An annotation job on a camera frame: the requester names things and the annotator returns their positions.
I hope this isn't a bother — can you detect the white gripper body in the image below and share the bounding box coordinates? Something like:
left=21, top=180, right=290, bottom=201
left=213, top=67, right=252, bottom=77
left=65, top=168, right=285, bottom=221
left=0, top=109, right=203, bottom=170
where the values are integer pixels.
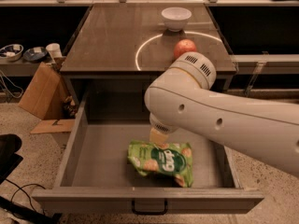
left=149, top=114, right=178, bottom=134

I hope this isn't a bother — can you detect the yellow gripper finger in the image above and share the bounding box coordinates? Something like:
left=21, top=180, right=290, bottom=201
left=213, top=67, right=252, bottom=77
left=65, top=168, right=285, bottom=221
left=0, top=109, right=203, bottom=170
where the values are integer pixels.
left=149, top=128, right=168, bottom=146

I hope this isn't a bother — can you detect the green rice chip bag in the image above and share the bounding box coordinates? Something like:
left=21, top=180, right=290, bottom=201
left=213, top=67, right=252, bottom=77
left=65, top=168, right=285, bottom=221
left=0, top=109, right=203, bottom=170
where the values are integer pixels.
left=128, top=140, right=193, bottom=188

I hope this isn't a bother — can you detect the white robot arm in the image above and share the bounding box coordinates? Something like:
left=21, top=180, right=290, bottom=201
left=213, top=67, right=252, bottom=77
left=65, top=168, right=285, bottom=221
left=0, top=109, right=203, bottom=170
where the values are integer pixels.
left=145, top=52, right=299, bottom=176

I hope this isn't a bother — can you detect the open grey top drawer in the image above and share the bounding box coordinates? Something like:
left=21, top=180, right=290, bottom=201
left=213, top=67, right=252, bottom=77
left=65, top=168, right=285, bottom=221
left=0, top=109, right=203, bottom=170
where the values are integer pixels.
left=33, top=92, right=263, bottom=214

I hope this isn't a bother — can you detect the grey cabinet with top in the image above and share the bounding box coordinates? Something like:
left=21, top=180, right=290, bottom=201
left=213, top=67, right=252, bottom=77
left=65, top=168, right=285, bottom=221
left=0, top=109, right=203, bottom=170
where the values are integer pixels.
left=62, top=3, right=236, bottom=103

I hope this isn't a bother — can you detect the red apple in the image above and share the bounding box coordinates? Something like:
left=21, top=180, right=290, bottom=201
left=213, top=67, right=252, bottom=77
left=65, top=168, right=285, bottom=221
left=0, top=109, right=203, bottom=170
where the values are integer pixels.
left=174, top=39, right=197, bottom=59

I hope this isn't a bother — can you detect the white ceramic bowl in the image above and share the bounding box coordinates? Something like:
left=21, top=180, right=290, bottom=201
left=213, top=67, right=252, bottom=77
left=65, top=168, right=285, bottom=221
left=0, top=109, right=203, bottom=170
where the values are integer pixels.
left=162, top=7, right=192, bottom=32

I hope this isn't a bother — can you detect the flat cardboard piece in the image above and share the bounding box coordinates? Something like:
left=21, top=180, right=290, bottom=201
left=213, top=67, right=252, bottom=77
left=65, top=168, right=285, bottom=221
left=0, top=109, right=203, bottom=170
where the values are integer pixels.
left=30, top=119, right=75, bottom=134

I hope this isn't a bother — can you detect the brown cardboard box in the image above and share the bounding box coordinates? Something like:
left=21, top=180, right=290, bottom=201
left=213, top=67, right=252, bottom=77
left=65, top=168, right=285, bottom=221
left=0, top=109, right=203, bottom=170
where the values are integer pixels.
left=19, top=63, right=69, bottom=119

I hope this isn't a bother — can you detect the grey low shelf right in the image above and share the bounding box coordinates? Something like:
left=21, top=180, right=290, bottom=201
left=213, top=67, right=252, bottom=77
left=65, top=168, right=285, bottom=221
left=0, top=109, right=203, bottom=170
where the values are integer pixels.
left=231, top=54, right=299, bottom=75

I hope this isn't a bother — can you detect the grey low shelf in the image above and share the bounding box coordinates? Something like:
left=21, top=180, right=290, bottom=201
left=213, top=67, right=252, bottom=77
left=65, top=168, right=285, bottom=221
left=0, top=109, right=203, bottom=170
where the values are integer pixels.
left=0, top=57, right=66, bottom=77
left=231, top=54, right=299, bottom=75

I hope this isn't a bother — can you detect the white paper cup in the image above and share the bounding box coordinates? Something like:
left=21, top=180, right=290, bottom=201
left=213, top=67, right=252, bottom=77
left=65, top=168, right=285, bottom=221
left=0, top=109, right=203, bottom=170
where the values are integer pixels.
left=46, top=43, right=62, bottom=59

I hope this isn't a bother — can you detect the dark blue bowl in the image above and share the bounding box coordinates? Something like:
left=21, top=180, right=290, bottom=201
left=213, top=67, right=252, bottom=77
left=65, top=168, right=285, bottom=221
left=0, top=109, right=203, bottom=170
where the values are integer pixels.
left=23, top=47, right=48, bottom=63

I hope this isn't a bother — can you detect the grey low shelf left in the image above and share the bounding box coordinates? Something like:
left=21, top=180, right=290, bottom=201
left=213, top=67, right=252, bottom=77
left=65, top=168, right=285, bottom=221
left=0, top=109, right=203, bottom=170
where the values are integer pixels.
left=0, top=57, right=66, bottom=77

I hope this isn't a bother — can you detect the blue patterned bowl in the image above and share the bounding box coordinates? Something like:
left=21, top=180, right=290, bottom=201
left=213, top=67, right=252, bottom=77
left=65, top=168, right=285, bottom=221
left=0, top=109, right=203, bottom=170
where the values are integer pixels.
left=0, top=44, right=23, bottom=62

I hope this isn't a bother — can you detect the black drawer handle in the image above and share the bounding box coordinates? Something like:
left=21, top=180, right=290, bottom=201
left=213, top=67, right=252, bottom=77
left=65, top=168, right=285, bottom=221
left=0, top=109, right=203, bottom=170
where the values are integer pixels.
left=131, top=199, right=168, bottom=216

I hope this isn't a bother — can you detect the black cable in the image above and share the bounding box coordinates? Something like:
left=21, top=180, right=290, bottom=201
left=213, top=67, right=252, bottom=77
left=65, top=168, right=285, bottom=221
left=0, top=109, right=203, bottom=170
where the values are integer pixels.
left=4, top=178, right=47, bottom=217

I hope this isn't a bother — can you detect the white cable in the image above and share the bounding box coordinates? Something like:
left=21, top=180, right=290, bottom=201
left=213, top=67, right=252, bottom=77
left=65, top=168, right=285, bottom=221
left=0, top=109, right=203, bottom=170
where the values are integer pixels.
left=0, top=69, right=24, bottom=100

